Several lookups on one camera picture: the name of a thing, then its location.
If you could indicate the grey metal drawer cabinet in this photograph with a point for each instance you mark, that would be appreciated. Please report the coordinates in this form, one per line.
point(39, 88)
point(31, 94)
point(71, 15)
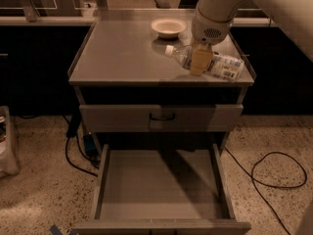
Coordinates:
point(122, 62)

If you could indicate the clear plastic storage bin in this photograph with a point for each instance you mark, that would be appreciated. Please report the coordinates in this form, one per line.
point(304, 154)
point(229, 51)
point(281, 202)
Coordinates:
point(9, 145)

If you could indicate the white paper bowl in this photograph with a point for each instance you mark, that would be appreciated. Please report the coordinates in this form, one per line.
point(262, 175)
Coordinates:
point(168, 28)

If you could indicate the clear plastic water bottle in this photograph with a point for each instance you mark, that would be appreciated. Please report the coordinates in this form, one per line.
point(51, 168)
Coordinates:
point(221, 66)

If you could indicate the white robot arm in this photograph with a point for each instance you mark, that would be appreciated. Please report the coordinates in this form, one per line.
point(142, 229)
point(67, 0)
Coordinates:
point(213, 18)

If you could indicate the blue tape strip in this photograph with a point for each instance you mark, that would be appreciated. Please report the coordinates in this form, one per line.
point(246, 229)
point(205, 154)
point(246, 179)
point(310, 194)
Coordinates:
point(54, 230)

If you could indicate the open grey lower drawer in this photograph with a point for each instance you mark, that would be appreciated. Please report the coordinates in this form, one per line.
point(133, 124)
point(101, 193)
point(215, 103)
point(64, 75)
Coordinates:
point(161, 192)

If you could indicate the blue power adapter box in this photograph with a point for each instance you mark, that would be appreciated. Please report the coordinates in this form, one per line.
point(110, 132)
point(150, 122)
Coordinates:
point(89, 145)

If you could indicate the closed grey upper drawer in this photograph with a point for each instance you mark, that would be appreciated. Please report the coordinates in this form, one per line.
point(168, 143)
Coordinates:
point(135, 118)

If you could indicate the black drawer handle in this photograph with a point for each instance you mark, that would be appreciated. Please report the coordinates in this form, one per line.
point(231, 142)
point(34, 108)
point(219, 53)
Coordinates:
point(162, 118)

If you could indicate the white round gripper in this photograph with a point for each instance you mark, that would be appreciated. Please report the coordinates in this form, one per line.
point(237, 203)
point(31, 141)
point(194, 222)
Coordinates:
point(205, 30)

